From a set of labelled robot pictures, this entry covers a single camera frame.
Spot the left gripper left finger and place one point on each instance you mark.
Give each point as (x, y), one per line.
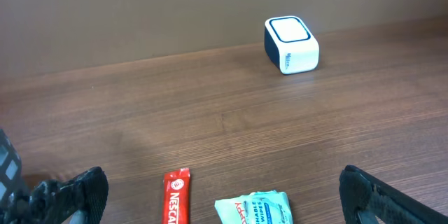
(81, 199)

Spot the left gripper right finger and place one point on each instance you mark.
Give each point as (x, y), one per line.
(366, 199)

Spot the red Nescafe coffee stick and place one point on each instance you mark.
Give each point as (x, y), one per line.
(176, 200)

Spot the teal wet wipes pack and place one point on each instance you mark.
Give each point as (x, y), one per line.
(269, 207)

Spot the white barcode scanner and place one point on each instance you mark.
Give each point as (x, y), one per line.
(290, 46)

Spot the grey plastic shopping basket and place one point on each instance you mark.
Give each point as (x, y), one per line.
(11, 167)

